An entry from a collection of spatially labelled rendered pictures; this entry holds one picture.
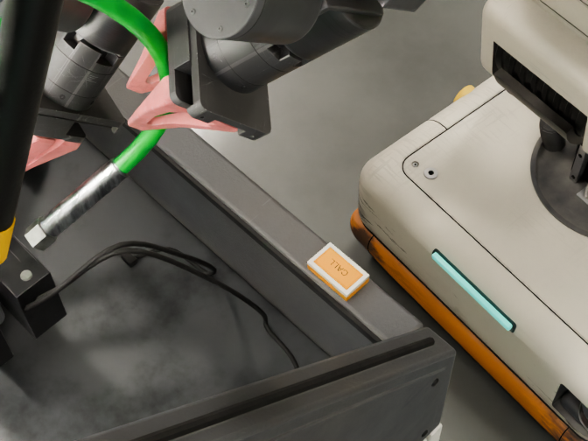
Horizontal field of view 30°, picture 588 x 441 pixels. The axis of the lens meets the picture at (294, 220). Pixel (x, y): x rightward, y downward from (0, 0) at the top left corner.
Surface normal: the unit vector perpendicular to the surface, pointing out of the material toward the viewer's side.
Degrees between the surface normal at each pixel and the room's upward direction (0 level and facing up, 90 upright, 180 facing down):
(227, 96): 49
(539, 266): 0
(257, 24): 97
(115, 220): 0
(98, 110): 44
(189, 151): 0
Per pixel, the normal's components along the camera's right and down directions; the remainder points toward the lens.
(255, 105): 0.74, -0.30
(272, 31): 0.49, 0.82
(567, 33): -0.13, -0.47
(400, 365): 0.47, -0.80
